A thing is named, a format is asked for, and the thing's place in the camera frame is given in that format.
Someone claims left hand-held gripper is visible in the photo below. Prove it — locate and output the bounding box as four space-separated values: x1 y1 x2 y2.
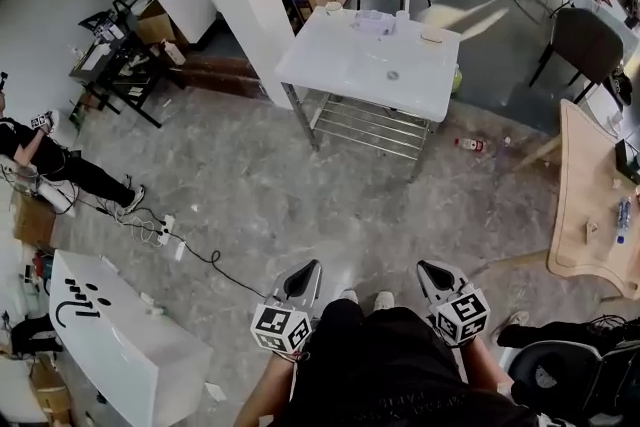
248 258 323 358

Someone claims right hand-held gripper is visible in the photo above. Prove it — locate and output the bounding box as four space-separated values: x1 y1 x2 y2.
416 259 491 348

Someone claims person's right forearm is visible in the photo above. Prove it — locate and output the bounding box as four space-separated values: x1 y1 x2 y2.
459 333 516 401

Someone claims person's left forearm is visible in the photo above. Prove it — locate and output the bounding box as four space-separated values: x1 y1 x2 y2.
233 349 301 427

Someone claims person's black clothing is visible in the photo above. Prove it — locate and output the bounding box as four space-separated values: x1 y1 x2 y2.
269 299 541 427

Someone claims black office chair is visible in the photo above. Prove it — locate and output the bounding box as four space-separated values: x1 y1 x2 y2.
507 339 640 427

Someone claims red bottle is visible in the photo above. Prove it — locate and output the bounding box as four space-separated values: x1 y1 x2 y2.
453 137 486 154

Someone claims white power strip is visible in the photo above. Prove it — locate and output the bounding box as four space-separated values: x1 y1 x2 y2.
157 213 176 246

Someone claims light wooden table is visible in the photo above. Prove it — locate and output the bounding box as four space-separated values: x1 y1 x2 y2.
547 98 640 301

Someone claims metal sink stand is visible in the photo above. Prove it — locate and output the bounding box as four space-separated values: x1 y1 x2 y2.
280 82 441 181

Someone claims white cabinet with black marks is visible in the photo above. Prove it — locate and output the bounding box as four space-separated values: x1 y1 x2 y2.
48 248 214 427

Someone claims plastic bottle blue label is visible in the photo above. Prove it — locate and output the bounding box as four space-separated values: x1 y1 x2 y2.
615 195 634 245

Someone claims black box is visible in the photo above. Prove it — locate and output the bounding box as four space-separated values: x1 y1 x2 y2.
614 138 640 186

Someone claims white sink basin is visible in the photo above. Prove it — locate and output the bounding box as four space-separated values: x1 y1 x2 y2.
273 4 462 122

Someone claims white cylindrical device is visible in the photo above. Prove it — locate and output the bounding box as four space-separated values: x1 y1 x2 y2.
39 182 76 219

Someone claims white plastic bottle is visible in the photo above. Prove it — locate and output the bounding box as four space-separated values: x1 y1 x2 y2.
159 39 187 66

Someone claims closed small cardboard box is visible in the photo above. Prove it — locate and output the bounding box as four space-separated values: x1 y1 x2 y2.
12 199 56 249

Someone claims purple wet wipes packet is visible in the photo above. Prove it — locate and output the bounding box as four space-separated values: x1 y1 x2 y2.
352 10 396 36

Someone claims dark upholstered chair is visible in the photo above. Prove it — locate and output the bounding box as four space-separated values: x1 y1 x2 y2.
528 7 626 105

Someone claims black metal rack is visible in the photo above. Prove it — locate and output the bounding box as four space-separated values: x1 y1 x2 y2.
68 0 189 129

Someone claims open brown cardboard box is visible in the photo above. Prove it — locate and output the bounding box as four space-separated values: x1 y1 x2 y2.
135 0 176 44

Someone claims black floor cable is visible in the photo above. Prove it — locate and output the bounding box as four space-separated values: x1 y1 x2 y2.
169 237 267 300

